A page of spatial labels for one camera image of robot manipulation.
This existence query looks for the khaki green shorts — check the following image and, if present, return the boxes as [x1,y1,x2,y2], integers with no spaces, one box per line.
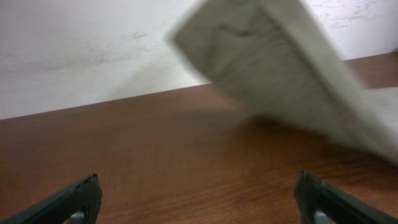
[172,0,397,162]

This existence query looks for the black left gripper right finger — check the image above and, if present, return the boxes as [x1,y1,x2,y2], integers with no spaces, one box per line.
[294,172,397,224]

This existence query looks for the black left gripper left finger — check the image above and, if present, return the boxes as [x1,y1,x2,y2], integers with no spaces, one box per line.
[1,174,102,224]

